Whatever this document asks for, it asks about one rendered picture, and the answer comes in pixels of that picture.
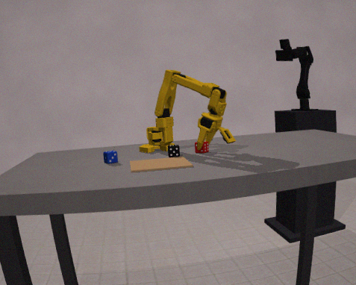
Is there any red die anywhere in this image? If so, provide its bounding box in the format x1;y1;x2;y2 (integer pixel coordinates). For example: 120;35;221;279
195;141;209;153

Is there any blue die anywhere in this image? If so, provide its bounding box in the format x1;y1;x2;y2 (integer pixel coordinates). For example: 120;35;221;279
103;151;118;164

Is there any tan flat mat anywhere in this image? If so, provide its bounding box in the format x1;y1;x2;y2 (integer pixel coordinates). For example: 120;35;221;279
130;157;193;172

